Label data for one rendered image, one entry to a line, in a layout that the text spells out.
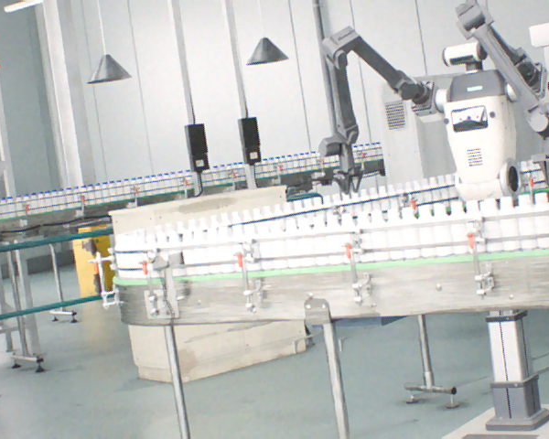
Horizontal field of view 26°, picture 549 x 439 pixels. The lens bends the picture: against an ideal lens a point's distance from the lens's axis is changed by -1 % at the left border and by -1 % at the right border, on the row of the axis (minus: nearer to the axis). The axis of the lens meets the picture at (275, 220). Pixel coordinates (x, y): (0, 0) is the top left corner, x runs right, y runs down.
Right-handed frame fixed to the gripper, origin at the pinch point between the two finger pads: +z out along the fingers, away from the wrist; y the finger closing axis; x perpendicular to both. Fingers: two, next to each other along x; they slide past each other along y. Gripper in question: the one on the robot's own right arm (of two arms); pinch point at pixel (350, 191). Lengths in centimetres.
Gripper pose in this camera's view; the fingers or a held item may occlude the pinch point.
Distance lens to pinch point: 451.9
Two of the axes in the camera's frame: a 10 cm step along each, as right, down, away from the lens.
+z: 1.4, 9.9, 0.6
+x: 7.9, -0.7, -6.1
